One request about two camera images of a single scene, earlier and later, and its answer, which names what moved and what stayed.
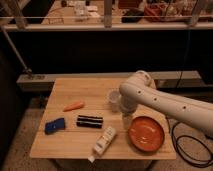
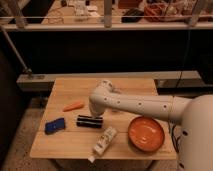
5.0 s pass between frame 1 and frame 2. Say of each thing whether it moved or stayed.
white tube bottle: stayed
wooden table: stayed
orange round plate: stayed
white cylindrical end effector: moved
